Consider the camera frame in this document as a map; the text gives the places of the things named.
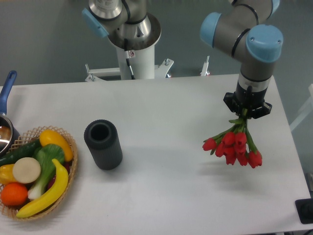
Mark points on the yellow banana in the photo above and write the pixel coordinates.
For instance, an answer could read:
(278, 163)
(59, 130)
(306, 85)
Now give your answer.
(50, 196)

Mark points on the blue handled saucepan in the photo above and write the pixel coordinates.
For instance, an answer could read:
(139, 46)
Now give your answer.
(8, 133)

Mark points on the yellow bell pepper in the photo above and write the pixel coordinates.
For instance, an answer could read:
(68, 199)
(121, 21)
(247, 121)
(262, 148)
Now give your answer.
(6, 174)

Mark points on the dark grey ribbed vase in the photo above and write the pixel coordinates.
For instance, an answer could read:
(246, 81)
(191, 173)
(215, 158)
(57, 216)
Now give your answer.
(101, 138)

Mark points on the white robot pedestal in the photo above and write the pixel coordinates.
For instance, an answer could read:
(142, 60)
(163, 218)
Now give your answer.
(133, 65)

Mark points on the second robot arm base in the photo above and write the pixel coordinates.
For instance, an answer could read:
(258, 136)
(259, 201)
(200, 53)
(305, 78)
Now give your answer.
(127, 23)

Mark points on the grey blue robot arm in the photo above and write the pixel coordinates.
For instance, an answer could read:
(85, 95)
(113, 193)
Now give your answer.
(244, 36)

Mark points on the green bok choy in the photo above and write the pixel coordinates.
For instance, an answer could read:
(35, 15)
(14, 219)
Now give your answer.
(45, 155)

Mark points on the orange fruit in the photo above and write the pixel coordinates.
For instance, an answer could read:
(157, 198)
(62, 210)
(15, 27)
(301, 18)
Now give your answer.
(14, 194)

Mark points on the beige round slice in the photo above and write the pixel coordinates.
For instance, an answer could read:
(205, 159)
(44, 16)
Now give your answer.
(26, 170)

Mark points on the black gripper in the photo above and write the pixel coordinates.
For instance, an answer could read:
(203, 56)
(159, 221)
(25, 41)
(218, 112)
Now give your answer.
(244, 102)

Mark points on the black device at edge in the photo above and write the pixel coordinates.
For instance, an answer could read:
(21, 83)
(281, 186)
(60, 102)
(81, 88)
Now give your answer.
(305, 210)

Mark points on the green cucumber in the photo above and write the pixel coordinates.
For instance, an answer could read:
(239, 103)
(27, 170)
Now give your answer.
(25, 150)

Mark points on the woven wicker basket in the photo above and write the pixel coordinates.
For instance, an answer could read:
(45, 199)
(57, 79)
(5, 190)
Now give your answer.
(30, 136)

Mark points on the red tulip bouquet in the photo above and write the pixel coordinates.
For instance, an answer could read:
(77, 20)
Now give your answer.
(235, 144)

